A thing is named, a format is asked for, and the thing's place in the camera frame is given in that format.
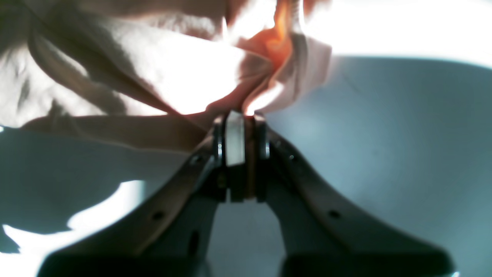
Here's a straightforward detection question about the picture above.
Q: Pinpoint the salmon pink T-shirt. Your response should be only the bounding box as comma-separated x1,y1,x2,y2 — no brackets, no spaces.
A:
0,0,331,152

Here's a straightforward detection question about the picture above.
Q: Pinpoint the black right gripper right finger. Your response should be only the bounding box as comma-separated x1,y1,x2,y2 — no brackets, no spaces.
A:
246,114,455,277

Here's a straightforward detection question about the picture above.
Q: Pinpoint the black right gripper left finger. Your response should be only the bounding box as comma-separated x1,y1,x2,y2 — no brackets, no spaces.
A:
38,111,246,277

